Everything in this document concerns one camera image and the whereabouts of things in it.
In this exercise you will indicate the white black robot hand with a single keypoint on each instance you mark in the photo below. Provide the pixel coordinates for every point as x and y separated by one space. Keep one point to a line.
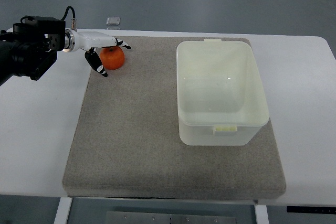
89 41

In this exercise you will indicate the orange fruit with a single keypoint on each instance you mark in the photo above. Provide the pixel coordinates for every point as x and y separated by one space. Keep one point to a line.
112 58

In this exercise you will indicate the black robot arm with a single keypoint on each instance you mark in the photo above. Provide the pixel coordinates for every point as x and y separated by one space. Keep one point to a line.
30 49

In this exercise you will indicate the white plastic box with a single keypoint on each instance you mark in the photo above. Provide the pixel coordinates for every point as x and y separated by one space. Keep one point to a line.
220 96

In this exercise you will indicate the small clear plastic piece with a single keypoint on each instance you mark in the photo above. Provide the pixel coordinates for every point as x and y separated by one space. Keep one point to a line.
113 21

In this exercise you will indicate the grey felt mat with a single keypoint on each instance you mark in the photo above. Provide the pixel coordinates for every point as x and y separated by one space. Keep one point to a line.
127 144

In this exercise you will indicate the white left table leg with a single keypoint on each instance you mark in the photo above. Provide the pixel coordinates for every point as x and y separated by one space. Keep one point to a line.
63 210

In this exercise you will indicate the white table leg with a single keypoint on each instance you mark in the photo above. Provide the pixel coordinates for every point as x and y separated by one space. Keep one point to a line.
261 213
63 210

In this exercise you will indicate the white right table leg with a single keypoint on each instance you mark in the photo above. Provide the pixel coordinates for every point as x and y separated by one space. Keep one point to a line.
261 213

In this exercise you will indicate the black table control panel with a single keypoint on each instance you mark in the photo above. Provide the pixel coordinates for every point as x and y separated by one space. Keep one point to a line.
311 210

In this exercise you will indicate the grey metal base plate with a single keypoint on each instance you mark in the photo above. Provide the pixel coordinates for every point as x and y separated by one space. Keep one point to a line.
143 217

